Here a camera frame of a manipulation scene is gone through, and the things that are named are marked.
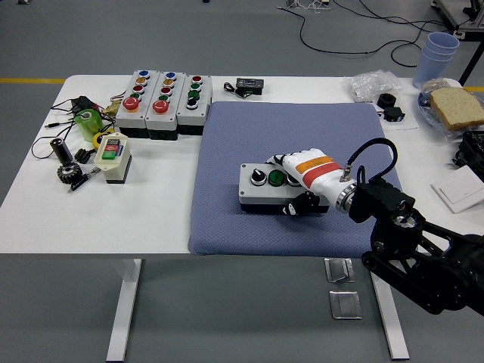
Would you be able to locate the black metal gear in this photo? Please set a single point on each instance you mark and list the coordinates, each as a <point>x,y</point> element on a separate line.
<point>70,174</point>

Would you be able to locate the small black toothed part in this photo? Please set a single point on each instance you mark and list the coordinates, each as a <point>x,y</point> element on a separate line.
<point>84,156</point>

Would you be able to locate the open metal floor socket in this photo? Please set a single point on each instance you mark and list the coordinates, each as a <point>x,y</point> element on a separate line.
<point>338,270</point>

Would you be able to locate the four-control grey button box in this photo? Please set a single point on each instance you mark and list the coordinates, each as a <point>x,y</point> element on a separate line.
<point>253,191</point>

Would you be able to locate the white paper sheet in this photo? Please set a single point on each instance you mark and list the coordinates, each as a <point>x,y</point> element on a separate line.
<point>408,121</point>

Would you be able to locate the black mechanical device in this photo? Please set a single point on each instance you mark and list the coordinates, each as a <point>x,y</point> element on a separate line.
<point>472,149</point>

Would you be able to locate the black pen tool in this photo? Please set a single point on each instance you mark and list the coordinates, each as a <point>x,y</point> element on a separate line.
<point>81,182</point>

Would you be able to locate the yellow tape roll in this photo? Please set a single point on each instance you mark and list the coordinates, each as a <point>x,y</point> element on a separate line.
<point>96,140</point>

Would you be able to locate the brass fitting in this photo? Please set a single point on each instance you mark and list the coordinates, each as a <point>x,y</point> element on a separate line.
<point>110,109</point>

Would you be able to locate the aluminium frame stand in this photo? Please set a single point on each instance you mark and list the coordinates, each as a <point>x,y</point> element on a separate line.
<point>455,15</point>

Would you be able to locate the five-button box red mushroom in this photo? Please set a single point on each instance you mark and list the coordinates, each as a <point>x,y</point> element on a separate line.
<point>160,121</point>
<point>130,117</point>

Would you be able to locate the white table leg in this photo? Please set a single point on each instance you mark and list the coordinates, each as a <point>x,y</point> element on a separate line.
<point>393,321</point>
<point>125,302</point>

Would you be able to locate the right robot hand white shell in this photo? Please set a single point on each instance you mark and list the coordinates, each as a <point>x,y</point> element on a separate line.
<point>317,172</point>

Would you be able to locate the black servo motor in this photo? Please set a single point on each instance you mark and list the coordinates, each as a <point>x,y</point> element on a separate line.
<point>393,114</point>

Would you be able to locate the stacked pale blue cups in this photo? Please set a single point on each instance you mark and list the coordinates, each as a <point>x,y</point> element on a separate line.
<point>431,60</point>

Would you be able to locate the four-button grey control box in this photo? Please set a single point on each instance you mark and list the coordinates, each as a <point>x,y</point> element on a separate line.
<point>191,115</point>

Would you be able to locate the black digital meter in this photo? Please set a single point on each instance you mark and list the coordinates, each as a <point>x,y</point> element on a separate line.
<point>249,85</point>

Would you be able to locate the bread slice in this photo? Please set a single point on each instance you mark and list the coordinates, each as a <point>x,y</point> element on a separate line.
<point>457,106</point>

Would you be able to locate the closed metal floor socket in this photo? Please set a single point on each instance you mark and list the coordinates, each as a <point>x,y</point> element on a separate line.
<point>346,305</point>

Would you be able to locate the black power adapter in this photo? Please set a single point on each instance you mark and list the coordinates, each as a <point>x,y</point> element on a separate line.
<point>85,104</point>

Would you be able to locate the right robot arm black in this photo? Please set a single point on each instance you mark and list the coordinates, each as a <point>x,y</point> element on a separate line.
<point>382,200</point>

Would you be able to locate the blue-grey quilted mat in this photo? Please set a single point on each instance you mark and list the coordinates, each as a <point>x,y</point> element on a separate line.
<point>264,132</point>

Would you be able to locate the white wall switch panel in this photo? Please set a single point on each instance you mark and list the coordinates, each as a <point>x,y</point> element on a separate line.
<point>461,189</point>

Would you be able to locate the beige start-stop switch box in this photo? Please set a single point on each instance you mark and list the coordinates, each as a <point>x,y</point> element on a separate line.
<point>113,168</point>

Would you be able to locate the clear plastic bag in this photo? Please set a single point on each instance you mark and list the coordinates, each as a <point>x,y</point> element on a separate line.
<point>370,85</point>

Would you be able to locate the dark metal cylinder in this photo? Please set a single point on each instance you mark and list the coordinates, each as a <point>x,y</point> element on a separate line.
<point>61,152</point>

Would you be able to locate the green translucent roll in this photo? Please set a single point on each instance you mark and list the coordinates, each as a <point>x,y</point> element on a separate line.
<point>89,126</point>

